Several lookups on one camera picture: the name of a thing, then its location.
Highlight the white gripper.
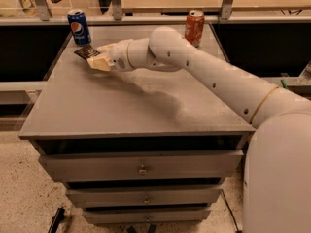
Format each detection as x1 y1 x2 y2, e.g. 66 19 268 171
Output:
87 40 134 72

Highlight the black rxbar chocolate bar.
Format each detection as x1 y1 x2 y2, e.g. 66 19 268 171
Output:
74 45 100 60

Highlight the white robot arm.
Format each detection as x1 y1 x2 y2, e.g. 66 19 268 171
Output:
87 26 311 233

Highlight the blue pepsi can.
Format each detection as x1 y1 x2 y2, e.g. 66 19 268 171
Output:
67 9 91 46

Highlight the orange soda can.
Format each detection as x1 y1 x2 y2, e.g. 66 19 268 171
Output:
185 10 205 48

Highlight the grey drawer cabinet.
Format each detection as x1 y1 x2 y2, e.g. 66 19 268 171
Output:
17 23 259 226

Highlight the top grey drawer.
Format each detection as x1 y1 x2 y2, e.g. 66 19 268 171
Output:
39 150 243 182

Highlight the grey drawer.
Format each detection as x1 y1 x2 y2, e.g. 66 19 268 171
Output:
39 150 243 182
83 207 210 224
66 185 222 209

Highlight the middle grey drawer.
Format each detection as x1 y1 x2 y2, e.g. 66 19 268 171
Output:
66 185 222 209

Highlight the bottom grey drawer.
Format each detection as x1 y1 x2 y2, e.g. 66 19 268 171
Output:
83 207 210 224

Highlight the black object on floor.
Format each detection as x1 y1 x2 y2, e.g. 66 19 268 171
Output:
48 208 65 233

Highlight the green stick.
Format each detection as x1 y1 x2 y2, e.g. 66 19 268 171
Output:
280 79 288 89

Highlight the metal railing frame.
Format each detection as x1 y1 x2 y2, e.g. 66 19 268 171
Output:
0 0 311 26

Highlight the black cable on floor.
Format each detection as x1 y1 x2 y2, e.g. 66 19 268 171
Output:
220 189 244 233

